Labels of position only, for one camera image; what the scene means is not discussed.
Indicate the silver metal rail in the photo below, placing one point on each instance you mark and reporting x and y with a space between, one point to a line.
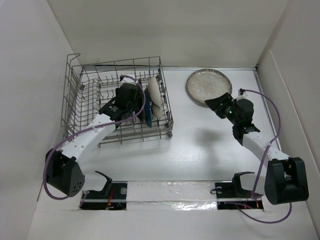
166 199

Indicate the silver metal plate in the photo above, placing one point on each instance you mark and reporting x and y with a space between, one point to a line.
141 117

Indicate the cream divided plate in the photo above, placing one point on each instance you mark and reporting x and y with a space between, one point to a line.
155 97

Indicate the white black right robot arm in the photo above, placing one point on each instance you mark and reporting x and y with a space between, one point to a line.
286 177

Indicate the speckled beige round plate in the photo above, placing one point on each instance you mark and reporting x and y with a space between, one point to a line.
205 84

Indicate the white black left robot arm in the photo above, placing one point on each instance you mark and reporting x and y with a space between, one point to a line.
63 176

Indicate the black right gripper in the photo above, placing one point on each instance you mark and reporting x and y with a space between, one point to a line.
215 103

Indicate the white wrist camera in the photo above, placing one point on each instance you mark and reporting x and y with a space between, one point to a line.
127 79
242 94

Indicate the blue shell shaped dish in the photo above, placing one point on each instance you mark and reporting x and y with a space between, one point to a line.
147 109

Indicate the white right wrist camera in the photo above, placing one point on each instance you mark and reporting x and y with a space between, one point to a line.
242 94

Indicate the grey wire dish rack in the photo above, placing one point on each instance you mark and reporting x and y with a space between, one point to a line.
87 87

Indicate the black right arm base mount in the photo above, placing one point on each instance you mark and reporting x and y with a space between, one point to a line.
231 195

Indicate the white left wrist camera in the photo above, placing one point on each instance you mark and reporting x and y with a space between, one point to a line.
127 79

